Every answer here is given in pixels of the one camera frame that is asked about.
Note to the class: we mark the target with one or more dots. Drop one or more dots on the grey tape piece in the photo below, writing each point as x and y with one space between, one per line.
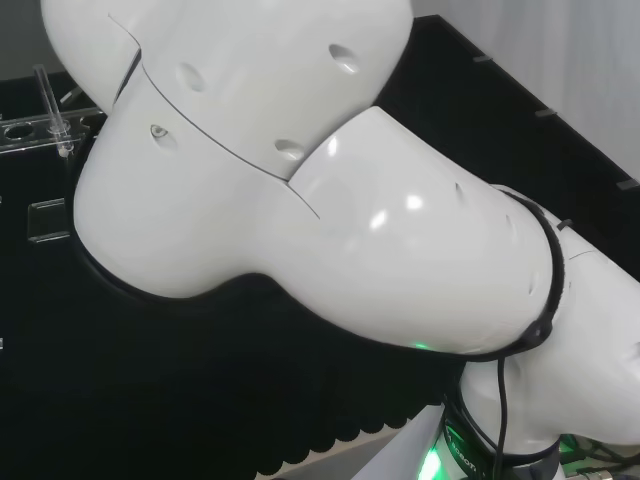
483 59
546 113
628 185

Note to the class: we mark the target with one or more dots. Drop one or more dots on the clear funnel stand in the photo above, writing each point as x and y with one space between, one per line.
55 125

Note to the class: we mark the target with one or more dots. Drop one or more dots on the black cloth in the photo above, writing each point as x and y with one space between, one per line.
150 375

